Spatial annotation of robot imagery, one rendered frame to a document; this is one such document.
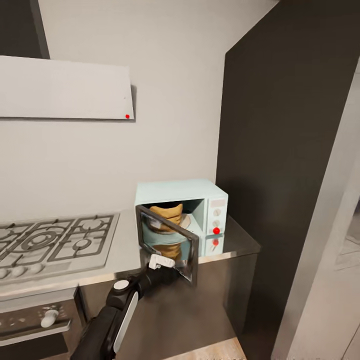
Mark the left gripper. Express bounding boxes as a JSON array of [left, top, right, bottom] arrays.
[[143, 262, 184, 291]]

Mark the microwave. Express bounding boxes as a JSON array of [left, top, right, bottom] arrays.
[[134, 178, 229, 290]]

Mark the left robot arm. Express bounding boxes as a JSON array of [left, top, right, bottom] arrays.
[[69, 253, 184, 360]]

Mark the popcorn bag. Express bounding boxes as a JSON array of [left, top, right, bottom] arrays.
[[146, 200, 183, 225]]

